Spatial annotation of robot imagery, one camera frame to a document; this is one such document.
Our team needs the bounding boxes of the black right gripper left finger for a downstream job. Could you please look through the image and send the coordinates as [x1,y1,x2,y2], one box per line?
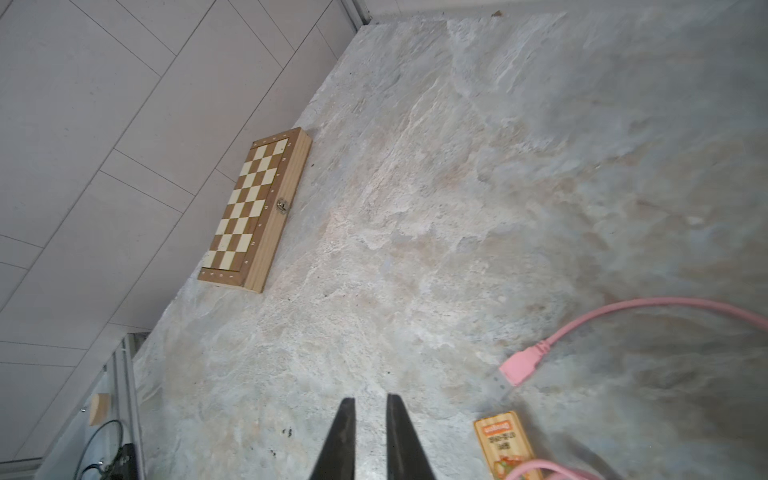
[309,397,356,480]

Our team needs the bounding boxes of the pink headphones with cable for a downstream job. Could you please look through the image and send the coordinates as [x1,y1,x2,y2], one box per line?
[490,297,767,479]

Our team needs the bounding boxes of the wooden folding chess board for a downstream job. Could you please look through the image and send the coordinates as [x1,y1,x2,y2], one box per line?
[198,127,312,293]

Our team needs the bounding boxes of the small printed wooden block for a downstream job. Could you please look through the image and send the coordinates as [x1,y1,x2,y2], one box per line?
[474,411,535,480]

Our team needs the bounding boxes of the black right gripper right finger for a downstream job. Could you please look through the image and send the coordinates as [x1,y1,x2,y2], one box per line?
[386,394,436,480]

